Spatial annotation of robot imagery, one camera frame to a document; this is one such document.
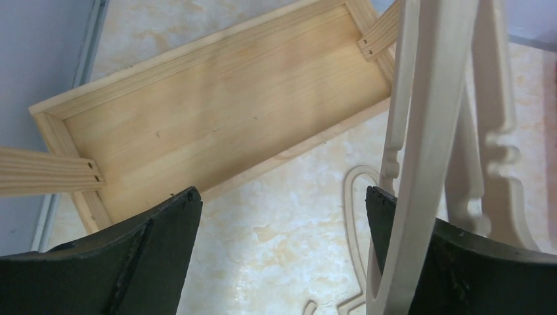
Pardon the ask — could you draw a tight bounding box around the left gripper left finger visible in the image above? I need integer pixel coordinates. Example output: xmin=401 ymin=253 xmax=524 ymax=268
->
xmin=1 ymin=187 xmax=203 ymax=314

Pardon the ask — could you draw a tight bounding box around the wooden clothes rack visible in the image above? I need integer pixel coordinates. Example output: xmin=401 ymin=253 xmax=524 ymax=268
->
xmin=1 ymin=1 xmax=401 ymax=233

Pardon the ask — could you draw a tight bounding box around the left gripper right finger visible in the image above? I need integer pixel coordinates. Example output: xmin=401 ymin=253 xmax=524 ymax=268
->
xmin=366 ymin=186 xmax=557 ymax=315

